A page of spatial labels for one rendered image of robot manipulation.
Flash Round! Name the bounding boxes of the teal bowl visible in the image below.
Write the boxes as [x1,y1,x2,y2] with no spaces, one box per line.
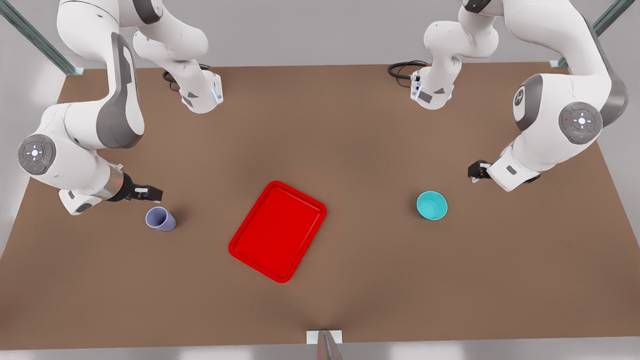
[417,190,449,221]

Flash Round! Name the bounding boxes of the red tray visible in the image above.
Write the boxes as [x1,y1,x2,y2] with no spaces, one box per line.
[228,180,328,284]

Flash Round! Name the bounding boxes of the lavender cup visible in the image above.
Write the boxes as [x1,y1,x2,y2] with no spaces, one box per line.
[145,206,177,232]

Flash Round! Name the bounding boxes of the black cable loop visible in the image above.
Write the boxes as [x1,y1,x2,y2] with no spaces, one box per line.
[387,60,430,87]
[162,63,212,93]

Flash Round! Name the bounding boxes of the silver frame post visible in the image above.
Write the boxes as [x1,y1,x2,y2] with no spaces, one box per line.
[306,329,344,360]
[0,0,85,77]
[549,0,637,69]

